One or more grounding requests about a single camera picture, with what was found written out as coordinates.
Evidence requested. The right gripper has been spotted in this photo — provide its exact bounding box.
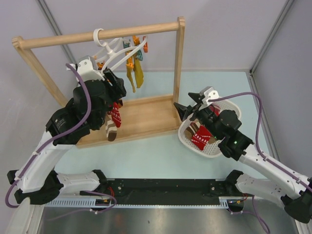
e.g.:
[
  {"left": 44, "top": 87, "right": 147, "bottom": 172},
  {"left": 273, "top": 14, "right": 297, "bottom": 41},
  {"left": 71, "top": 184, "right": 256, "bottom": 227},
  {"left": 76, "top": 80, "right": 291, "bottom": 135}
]
[{"left": 173, "top": 92, "right": 222, "bottom": 140}]

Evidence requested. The red patterned sock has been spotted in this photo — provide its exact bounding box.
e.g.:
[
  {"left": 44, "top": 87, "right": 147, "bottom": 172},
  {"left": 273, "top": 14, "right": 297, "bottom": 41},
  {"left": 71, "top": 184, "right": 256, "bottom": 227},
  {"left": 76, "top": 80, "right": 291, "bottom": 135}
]
[
  {"left": 191, "top": 125, "right": 212, "bottom": 151},
  {"left": 108, "top": 102, "right": 121, "bottom": 128}
]

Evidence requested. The white plastic clip hanger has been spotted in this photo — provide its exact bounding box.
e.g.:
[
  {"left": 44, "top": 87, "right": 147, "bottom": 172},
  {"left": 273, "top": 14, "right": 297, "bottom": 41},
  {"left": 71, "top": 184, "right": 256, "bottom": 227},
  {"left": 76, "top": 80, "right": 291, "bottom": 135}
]
[{"left": 93, "top": 28, "right": 145, "bottom": 74}]

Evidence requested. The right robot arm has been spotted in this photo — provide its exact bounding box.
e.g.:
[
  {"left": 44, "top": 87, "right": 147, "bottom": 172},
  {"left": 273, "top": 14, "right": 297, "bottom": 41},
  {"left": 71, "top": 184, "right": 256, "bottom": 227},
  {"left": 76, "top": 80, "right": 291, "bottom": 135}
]
[{"left": 174, "top": 91, "right": 312, "bottom": 224}]

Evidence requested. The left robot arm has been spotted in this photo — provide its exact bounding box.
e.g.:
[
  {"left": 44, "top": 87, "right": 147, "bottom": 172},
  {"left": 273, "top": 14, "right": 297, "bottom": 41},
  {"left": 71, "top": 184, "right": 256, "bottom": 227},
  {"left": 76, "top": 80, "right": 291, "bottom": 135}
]
[{"left": 7, "top": 69, "right": 126, "bottom": 205}]

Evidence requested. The white perforated plastic basket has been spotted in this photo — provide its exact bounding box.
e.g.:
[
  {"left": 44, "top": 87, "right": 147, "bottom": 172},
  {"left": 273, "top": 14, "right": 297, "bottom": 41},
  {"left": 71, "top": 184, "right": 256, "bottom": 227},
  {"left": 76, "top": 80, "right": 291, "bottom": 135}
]
[{"left": 178, "top": 100, "right": 241, "bottom": 158}]

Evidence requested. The brown striped sock in basket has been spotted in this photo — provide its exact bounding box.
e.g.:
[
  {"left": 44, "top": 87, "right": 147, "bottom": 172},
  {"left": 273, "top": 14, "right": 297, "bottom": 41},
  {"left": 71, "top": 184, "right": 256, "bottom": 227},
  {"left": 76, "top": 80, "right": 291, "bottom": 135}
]
[{"left": 184, "top": 122, "right": 216, "bottom": 144}]

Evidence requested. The orange clothes peg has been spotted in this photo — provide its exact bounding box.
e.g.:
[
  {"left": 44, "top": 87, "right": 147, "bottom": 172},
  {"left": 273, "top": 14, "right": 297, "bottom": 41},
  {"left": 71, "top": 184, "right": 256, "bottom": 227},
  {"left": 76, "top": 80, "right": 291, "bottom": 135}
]
[{"left": 97, "top": 62, "right": 104, "bottom": 70}]

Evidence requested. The yellow-orange peg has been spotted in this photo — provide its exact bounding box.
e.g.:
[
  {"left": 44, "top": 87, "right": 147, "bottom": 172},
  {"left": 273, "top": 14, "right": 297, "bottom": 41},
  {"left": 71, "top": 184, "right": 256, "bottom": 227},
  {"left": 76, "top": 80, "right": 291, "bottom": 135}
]
[{"left": 126, "top": 57, "right": 134, "bottom": 70}]

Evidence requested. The wooden clothes rack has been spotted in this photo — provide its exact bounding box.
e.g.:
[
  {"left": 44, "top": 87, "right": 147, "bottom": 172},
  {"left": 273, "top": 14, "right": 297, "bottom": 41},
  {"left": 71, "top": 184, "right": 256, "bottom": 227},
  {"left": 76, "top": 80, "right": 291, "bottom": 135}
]
[{"left": 12, "top": 17, "right": 185, "bottom": 143}]

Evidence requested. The brown striped hanging sock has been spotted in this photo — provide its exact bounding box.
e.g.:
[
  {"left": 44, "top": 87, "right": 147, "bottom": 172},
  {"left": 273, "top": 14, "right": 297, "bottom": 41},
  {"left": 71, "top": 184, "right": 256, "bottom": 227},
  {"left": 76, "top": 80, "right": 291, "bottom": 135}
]
[{"left": 105, "top": 116, "right": 117, "bottom": 141}]

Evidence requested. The teal peg far side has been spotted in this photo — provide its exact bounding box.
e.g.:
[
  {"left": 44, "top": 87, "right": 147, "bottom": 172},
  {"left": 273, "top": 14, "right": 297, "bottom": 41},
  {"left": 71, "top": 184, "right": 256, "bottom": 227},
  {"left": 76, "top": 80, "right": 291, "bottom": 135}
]
[{"left": 123, "top": 42, "right": 130, "bottom": 49}]

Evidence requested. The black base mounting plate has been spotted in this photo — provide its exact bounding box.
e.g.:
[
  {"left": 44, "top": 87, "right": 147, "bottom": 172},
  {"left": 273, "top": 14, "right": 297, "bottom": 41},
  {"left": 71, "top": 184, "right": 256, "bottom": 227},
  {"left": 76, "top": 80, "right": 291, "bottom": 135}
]
[{"left": 80, "top": 177, "right": 244, "bottom": 212}]

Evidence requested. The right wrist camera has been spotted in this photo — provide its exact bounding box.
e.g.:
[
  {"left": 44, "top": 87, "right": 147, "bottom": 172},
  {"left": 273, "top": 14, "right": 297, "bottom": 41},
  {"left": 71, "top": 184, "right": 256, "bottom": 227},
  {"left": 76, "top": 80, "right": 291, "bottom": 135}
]
[{"left": 199, "top": 86, "right": 219, "bottom": 110}]

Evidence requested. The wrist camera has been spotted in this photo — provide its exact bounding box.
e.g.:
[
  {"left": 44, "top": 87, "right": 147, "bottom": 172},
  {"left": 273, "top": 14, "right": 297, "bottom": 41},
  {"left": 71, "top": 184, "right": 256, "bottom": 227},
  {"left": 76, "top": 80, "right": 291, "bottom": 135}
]
[
  {"left": 70, "top": 56, "right": 103, "bottom": 81},
  {"left": 199, "top": 86, "right": 219, "bottom": 110}
]

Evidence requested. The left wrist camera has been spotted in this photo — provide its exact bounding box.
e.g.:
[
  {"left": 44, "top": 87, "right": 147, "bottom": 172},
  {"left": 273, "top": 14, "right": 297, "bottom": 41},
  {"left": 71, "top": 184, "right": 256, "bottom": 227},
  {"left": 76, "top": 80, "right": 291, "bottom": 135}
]
[{"left": 70, "top": 56, "right": 103, "bottom": 81}]

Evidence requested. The white slotted cable duct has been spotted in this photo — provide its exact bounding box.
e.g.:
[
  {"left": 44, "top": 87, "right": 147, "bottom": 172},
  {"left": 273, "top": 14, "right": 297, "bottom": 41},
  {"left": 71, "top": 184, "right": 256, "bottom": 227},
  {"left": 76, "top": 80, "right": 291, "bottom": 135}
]
[{"left": 45, "top": 195, "right": 229, "bottom": 209}]

